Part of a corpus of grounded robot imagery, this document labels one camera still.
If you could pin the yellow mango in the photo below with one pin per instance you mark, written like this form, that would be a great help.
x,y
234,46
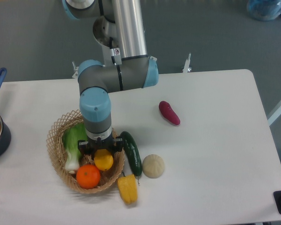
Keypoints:
x,y
103,159

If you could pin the green bok choy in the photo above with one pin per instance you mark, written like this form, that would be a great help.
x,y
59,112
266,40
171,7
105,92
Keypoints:
x,y
70,142

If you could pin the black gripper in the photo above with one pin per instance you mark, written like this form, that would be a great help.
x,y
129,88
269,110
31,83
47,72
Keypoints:
x,y
90,147

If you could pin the woven wicker basket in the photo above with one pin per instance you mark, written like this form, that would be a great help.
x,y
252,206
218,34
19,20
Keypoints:
x,y
58,156

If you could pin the green cucumber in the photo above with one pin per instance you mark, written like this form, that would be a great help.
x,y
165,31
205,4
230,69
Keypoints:
x,y
132,153

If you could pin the beige steamed bun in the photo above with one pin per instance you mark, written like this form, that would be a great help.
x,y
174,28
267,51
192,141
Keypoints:
x,y
153,166

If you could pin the yellow bell pepper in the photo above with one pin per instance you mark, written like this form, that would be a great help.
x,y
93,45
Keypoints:
x,y
128,188

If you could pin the blue plastic bag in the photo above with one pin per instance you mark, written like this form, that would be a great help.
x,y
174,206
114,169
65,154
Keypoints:
x,y
264,10

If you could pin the purple sweet potato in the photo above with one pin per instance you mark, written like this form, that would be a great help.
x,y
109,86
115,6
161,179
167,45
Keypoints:
x,y
168,113

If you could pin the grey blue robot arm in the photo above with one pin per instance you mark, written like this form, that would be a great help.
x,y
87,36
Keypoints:
x,y
120,32

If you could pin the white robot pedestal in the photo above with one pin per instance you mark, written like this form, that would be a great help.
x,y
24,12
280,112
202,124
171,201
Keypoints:
x,y
111,56

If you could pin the orange fruit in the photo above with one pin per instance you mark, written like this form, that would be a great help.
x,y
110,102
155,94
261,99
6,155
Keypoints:
x,y
88,176

